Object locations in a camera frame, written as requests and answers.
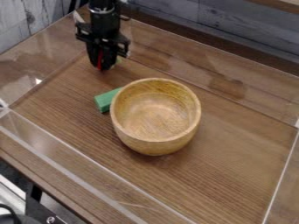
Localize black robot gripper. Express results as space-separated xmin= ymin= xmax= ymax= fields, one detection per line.
xmin=75 ymin=8 xmax=130 ymax=70

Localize red plush tomato toy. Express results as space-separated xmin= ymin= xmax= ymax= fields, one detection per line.
xmin=97 ymin=49 xmax=117 ymax=71

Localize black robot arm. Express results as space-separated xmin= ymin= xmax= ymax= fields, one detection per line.
xmin=74 ymin=0 xmax=130 ymax=71

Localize green rectangular block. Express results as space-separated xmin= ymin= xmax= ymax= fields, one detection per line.
xmin=93 ymin=87 xmax=121 ymax=113

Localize round wooden bowl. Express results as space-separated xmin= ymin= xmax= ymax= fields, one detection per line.
xmin=109 ymin=78 xmax=201 ymax=156

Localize clear acrylic tray walls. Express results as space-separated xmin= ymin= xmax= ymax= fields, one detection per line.
xmin=0 ymin=17 xmax=299 ymax=224

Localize clear acrylic corner bracket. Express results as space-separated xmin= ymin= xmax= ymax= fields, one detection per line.
xmin=73 ymin=11 xmax=89 ymax=32

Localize black metal table frame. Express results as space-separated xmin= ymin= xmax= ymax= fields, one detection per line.
xmin=0 ymin=158 xmax=79 ymax=224

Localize black cable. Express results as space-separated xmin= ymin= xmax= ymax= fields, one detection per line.
xmin=0 ymin=203 xmax=21 ymax=224

